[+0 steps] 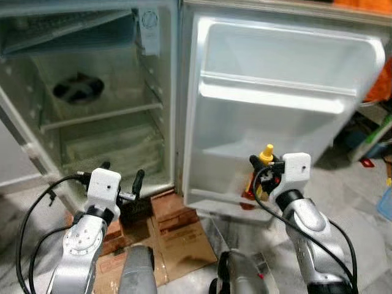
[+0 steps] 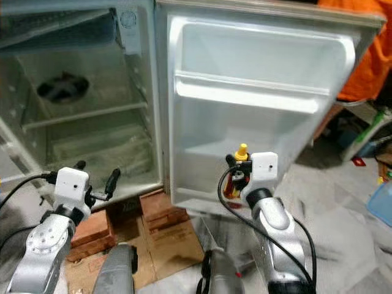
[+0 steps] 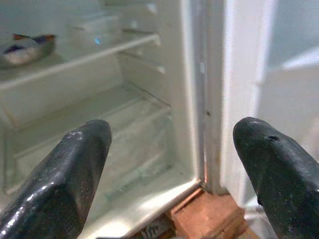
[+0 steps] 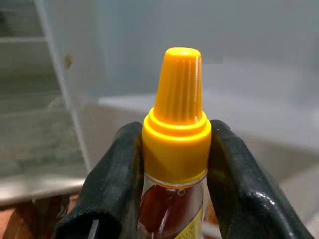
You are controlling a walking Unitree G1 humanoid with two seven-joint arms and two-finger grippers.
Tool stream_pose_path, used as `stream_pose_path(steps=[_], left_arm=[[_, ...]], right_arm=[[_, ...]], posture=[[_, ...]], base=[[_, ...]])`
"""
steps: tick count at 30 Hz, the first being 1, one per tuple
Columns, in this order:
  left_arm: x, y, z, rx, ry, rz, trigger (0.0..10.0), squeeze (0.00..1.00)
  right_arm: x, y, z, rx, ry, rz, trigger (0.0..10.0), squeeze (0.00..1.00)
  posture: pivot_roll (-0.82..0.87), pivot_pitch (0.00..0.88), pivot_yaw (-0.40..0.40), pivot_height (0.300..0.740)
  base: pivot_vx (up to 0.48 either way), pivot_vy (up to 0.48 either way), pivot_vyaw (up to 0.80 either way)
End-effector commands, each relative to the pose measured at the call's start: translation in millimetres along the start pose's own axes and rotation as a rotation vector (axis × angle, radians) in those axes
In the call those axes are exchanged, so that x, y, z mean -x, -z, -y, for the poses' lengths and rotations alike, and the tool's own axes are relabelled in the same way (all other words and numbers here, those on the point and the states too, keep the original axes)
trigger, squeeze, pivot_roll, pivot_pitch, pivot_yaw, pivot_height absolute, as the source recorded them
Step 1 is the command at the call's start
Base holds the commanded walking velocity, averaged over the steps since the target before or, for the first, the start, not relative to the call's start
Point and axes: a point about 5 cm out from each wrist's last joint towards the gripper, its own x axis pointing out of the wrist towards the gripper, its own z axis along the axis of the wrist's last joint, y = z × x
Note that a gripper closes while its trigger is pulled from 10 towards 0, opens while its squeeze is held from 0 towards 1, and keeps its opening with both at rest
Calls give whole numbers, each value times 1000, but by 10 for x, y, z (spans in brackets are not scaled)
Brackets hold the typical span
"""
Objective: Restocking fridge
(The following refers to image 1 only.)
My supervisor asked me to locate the silver right robot leg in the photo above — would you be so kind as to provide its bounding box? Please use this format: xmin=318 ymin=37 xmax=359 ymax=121
xmin=211 ymin=249 xmax=270 ymax=294

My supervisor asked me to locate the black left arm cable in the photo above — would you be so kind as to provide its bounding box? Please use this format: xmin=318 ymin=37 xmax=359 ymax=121
xmin=15 ymin=175 xmax=89 ymax=294

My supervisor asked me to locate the dark sauce bottle yellow cap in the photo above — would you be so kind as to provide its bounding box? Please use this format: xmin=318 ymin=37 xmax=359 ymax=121
xmin=244 ymin=144 xmax=275 ymax=206

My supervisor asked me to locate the silver left robot leg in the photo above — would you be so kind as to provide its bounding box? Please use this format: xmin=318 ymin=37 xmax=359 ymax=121
xmin=118 ymin=244 xmax=158 ymax=294

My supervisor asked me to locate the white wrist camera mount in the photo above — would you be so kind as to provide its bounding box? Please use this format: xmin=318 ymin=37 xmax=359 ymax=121
xmin=282 ymin=153 xmax=312 ymax=197
xmin=86 ymin=168 xmax=122 ymax=212

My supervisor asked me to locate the translucent blue chiller tray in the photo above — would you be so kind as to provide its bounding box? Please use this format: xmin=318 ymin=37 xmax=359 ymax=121
xmin=0 ymin=9 xmax=138 ymax=57

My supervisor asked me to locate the glass fridge shelf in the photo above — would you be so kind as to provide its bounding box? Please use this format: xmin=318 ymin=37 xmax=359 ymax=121
xmin=40 ymin=103 xmax=163 ymax=132

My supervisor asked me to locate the white fridge thermostat box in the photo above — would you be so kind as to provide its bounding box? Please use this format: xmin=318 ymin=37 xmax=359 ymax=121
xmin=138 ymin=7 xmax=161 ymax=56

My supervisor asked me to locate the small white fridge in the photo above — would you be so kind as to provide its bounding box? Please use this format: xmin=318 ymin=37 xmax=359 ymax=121
xmin=0 ymin=0 xmax=184 ymax=206

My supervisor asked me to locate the green and white box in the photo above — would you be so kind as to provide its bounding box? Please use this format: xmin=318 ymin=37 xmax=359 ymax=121
xmin=352 ymin=104 xmax=392 ymax=161

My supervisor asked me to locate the white fridge door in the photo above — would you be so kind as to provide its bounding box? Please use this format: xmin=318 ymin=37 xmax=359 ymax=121
xmin=181 ymin=0 xmax=392 ymax=224

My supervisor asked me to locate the orange cloth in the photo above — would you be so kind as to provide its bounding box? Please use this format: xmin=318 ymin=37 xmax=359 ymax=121
xmin=334 ymin=0 xmax=392 ymax=104

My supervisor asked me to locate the flattened brown cardboard box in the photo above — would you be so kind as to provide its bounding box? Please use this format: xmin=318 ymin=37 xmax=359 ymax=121
xmin=92 ymin=208 xmax=218 ymax=288

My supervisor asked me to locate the black round fridge vent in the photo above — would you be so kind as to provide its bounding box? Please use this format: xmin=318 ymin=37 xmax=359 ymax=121
xmin=53 ymin=73 xmax=105 ymax=104

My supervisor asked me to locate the silver robot leg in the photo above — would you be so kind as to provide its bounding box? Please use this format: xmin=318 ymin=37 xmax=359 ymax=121
xmin=118 ymin=244 xmax=158 ymax=294
xmin=211 ymin=249 xmax=270 ymax=294

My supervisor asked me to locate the light blue plastic tub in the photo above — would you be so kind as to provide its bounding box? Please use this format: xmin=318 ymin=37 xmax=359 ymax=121
xmin=377 ymin=187 xmax=392 ymax=221

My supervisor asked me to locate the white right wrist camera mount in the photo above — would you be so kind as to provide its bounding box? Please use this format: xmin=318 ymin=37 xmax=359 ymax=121
xmin=282 ymin=153 xmax=312 ymax=197

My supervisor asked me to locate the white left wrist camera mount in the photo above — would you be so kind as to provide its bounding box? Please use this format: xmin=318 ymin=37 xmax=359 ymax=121
xmin=86 ymin=168 xmax=122 ymax=212

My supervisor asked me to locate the clear crisper drawer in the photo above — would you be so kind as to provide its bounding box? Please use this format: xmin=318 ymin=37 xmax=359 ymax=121
xmin=61 ymin=126 xmax=166 ymax=178

